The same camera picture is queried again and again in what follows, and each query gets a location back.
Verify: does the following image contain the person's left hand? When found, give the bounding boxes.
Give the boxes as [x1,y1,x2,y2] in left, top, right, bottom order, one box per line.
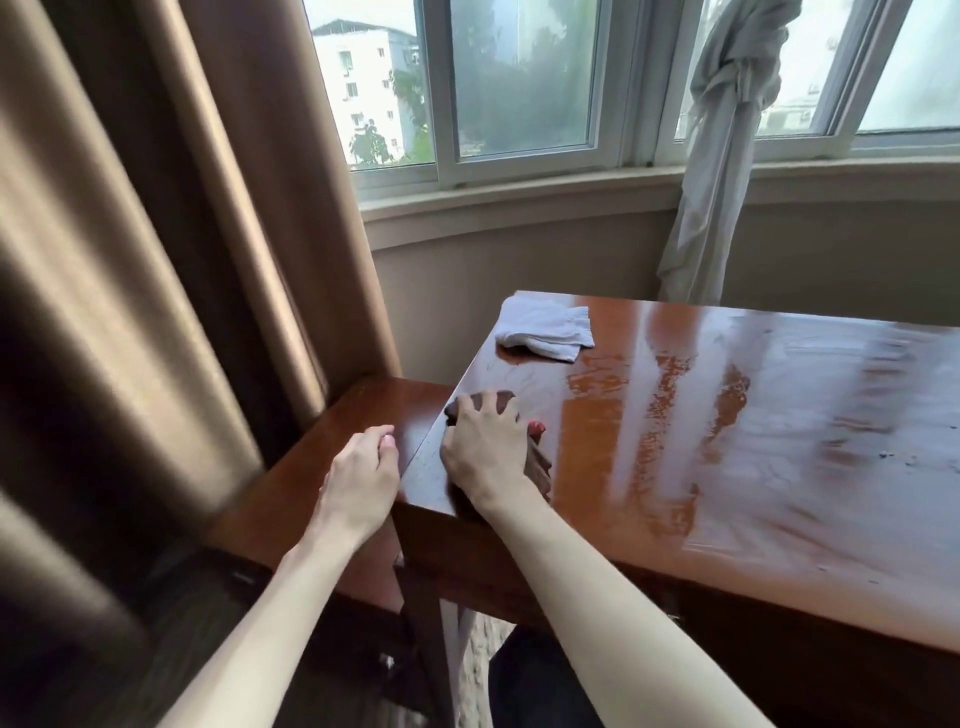
[310,424,402,550]

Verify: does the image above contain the person's right hand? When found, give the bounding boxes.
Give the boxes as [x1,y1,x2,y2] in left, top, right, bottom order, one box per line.
[439,390,554,520]

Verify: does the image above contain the brown wiping cloth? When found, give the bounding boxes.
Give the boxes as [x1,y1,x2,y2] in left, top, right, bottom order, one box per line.
[444,388,555,505]

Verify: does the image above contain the person's left forearm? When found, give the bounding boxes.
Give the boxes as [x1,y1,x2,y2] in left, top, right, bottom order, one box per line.
[156,521,380,728]

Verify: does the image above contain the person's right forearm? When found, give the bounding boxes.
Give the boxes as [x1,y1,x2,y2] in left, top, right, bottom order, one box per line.
[472,491,775,728]

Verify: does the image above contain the low brown wooden side table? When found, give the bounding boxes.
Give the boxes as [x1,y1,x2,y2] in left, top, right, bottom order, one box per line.
[201,375,460,618]

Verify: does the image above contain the white folded cloth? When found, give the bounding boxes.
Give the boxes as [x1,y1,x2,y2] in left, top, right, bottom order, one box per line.
[494,294,597,365]

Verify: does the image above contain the glossy brown wooden desk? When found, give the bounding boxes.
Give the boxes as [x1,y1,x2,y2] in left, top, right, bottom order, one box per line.
[390,290,960,728]

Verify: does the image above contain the beige window sill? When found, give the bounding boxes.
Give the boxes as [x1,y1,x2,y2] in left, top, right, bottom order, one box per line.
[360,156,960,254]

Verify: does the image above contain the person's dark trouser leg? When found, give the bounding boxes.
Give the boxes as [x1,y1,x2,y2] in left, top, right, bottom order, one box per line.
[487,624,605,728]

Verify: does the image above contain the brown drape curtain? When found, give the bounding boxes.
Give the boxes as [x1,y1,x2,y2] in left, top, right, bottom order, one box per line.
[0,0,403,676]

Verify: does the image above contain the white knotted sheer curtain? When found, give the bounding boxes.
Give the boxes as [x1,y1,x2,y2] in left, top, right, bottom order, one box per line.
[656,0,804,306]

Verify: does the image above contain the white framed sliding window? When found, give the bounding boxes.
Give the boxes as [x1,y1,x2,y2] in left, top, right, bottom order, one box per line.
[654,0,960,165]
[302,0,652,192]

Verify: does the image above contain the white apartment building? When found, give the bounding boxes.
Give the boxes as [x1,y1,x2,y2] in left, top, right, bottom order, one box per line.
[310,18,423,168]

